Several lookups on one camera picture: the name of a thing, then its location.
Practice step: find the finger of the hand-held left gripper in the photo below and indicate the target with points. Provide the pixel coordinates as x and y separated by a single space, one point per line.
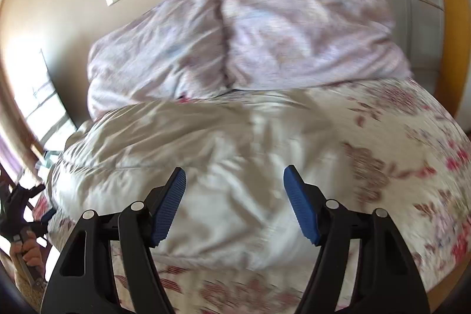
27 196
44 218

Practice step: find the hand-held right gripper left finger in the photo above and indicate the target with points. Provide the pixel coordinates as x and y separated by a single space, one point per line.
167 211

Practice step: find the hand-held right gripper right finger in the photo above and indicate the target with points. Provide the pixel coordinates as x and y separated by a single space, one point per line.
300 207

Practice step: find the beige down jacket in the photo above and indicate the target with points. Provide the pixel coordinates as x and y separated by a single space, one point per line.
202 152

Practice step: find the person's left hand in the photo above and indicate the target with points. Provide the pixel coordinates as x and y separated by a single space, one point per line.
31 255

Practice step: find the flat screen television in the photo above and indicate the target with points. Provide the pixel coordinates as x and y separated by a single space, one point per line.
44 108

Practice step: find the floral bed sheet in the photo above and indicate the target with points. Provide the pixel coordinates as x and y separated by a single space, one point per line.
404 152

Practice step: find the lilac pillow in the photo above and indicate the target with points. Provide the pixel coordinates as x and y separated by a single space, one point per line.
154 49
305 30

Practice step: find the wooden door frame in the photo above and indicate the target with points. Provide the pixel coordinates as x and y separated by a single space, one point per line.
456 41

